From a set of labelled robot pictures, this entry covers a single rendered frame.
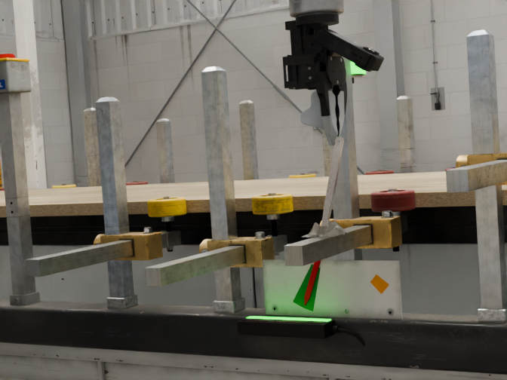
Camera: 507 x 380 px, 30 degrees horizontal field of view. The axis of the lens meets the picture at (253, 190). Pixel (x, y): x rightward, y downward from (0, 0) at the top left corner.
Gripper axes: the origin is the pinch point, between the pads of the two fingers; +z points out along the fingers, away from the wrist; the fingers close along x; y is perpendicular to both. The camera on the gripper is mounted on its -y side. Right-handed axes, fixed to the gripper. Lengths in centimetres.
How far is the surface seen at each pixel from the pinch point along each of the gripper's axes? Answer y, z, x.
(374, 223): -3.6, 14.9, -5.3
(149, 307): 46, 31, -8
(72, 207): 77, 12, -24
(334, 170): 1.0, 5.5, -0.6
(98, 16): 674, -166, -803
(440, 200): -9.2, 12.7, -24.1
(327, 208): 3.5, 11.9, -2.5
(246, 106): 82, -11, -115
